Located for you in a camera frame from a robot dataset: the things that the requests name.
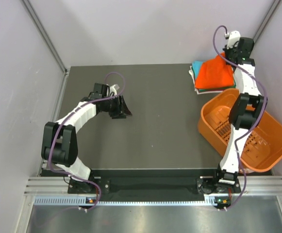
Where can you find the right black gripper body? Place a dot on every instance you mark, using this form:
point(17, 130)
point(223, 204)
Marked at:
point(229, 53)

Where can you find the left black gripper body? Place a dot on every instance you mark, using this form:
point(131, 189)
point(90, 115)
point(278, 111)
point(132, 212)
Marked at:
point(112, 106)

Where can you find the orange t shirt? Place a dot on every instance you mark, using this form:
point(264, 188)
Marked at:
point(214, 73)

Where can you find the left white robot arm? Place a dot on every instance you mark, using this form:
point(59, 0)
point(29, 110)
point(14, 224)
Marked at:
point(59, 144)

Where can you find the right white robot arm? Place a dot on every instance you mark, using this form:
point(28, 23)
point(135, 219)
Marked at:
point(247, 110)

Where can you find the folded green t shirt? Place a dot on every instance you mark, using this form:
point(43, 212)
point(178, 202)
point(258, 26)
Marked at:
point(216, 89)

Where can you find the folded cyan t shirt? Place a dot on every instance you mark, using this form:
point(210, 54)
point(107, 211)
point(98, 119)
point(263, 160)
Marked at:
point(196, 66)

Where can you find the folded white t shirt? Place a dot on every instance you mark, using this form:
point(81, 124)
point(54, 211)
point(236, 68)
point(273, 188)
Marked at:
point(192, 76)

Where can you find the orange plastic basket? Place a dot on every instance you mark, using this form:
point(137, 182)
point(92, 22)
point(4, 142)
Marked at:
point(263, 148)

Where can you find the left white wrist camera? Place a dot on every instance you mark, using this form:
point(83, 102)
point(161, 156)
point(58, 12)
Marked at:
point(112, 90)

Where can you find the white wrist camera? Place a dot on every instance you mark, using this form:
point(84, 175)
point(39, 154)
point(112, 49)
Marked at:
point(112, 90)
point(232, 38)

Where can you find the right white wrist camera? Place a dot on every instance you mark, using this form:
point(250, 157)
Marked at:
point(232, 38)

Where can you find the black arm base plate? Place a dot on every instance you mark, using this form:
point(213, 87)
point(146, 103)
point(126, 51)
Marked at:
point(159, 184)

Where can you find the aluminium frame rail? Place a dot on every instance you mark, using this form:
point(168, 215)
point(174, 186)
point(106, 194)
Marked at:
point(45, 36)

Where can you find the grey slotted cable duct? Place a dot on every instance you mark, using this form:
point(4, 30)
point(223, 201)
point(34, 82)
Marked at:
point(88, 201)

